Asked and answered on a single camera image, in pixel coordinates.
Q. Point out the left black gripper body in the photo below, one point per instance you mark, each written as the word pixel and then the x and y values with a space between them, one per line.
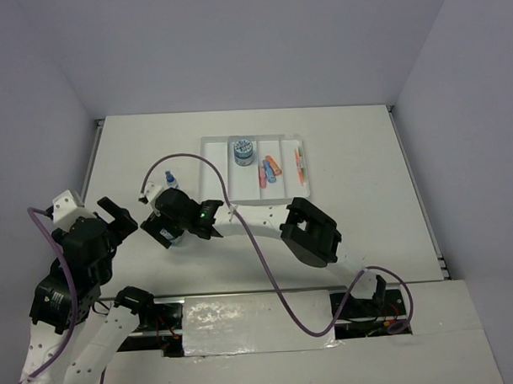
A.
pixel 107 269

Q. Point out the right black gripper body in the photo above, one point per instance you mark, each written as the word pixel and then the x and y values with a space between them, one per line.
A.
pixel 154 224

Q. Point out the blue ink jar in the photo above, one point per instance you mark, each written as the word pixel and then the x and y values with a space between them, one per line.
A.
pixel 243 152
pixel 175 239

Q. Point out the small blue bottle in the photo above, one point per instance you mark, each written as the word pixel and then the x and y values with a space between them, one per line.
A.
pixel 171 181

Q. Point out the pink highlighter cap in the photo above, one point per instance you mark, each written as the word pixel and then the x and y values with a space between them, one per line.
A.
pixel 262 178

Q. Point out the blue highlighter marker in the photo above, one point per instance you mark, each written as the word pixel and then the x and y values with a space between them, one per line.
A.
pixel 269 171

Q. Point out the orange highlighter cap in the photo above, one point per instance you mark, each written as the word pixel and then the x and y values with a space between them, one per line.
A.
pixel 273 165

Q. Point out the orange highlighter pen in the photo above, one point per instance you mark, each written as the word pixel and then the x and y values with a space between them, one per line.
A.
pixel 298 165

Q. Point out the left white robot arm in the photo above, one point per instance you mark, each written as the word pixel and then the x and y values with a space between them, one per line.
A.
pixel 60 310

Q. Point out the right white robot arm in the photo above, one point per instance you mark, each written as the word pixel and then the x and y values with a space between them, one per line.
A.
pixel 311 235

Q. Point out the white compartment tray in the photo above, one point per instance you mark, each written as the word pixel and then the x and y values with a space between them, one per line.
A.
pixel 242 183

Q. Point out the silver foil panel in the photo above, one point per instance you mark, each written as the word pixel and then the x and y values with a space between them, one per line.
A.
pixel 243 324

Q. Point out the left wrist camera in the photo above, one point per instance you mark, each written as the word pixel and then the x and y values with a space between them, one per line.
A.
pixel 67 208

